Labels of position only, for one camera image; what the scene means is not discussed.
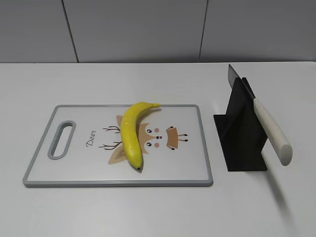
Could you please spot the yellow plastic banana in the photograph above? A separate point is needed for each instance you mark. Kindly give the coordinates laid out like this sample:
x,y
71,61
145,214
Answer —
x,y
128,131

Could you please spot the white-handled kitchen knife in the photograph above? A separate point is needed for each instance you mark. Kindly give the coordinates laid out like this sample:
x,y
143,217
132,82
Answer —
x,y
274,133

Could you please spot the black knife stand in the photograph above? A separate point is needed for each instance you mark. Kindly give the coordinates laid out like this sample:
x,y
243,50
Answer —
x,y
241,135

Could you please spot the grey-rimmed deer cutting board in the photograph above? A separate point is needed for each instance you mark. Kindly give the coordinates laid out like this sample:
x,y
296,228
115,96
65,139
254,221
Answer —
x,y
81,147

